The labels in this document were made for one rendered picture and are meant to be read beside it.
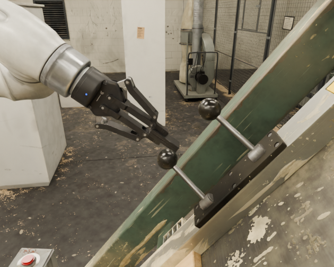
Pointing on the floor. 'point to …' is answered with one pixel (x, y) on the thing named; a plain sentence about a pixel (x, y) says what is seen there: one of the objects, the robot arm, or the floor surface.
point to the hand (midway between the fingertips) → (164, 138)
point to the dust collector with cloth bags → (195, 59)
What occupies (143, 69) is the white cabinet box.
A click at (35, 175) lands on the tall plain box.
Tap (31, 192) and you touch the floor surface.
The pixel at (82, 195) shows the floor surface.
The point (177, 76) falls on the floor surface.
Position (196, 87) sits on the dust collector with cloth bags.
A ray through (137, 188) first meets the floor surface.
